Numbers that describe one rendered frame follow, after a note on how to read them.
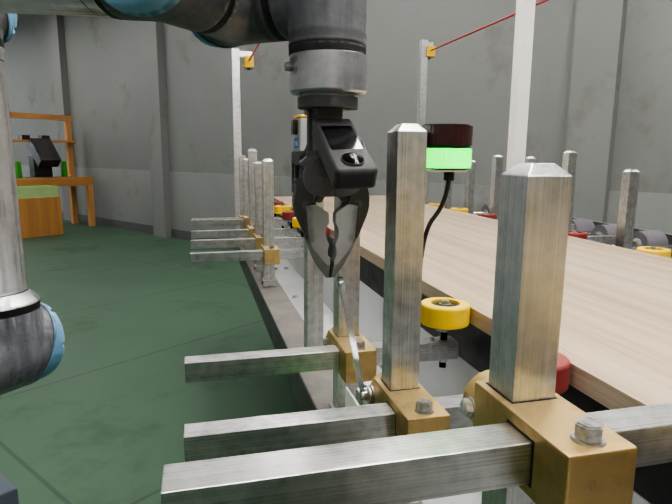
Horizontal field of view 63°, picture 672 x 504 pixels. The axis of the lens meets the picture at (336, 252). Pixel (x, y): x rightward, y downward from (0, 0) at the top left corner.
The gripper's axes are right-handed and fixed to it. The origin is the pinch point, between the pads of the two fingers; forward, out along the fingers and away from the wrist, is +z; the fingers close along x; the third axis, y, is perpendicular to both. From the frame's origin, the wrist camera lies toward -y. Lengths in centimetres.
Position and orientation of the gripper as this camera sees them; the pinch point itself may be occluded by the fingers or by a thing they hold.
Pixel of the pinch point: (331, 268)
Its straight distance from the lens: 66.3
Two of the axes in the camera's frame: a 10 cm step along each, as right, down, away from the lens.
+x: -9.7, 0.4, -2.4
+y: -2.5, -1.7, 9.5
